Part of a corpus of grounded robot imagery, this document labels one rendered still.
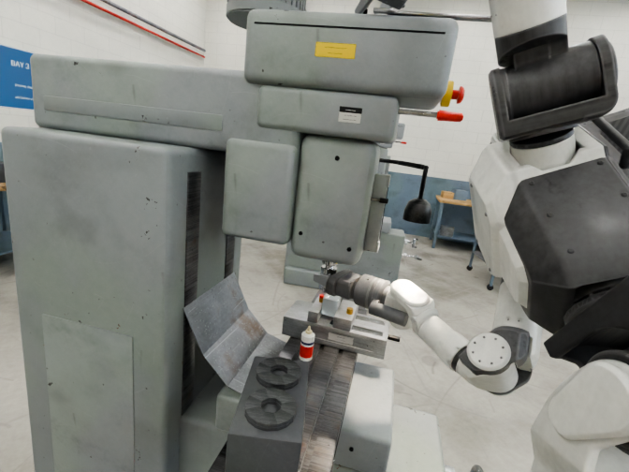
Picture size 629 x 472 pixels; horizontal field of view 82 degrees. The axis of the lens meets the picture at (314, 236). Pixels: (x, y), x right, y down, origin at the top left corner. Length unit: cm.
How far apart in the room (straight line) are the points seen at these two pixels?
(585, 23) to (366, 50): 747
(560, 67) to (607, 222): 22
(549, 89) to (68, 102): 113
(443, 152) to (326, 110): 668
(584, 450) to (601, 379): 10
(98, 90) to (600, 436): 124
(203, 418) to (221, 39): 796
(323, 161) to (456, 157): 670
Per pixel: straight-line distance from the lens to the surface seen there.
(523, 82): 65
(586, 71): 65
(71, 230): 114
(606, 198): 66
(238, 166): 96
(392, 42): 89
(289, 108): 91
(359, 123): 87
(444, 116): 88
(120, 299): 110
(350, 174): 90
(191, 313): 111
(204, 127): 101
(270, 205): 93
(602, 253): 62
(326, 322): 125
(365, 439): 110
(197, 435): 130
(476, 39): 781
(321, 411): 103
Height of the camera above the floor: 161
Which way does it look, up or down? 15 degrees down
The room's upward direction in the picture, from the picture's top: 7 degrees clockwise
